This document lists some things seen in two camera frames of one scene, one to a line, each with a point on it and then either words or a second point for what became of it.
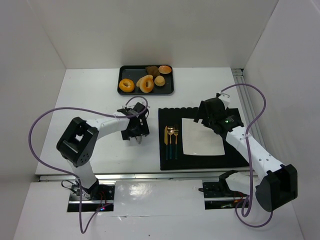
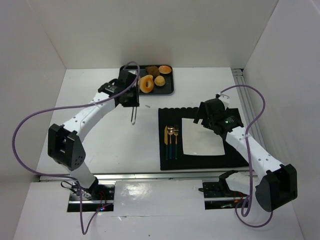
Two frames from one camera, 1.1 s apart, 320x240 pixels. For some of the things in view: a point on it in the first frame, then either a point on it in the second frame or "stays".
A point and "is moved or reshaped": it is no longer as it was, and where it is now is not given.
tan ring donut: (141, 83) stays
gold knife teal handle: (166, 140) stays
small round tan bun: (159, 81) stays
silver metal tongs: (139, 139) is moved or reshaped
